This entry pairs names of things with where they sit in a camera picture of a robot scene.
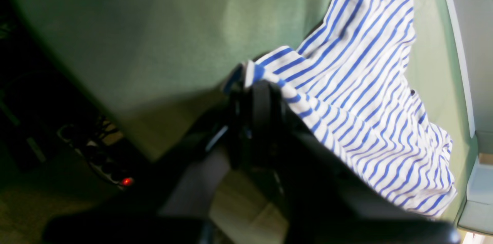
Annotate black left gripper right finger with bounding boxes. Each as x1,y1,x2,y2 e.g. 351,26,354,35
252,81,461,244

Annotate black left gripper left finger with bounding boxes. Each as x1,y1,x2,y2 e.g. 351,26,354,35
154,67,254,244

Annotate blue white striped t-shirt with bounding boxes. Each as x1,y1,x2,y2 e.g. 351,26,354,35
222,0,457,218

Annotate black power strip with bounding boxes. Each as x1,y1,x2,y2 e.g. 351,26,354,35
57,117,134,190

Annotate green table cloth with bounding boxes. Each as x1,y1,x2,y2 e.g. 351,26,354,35
12,0,477,244

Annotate white bin at lower left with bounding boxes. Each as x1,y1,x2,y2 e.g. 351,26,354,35
446,0,493,236

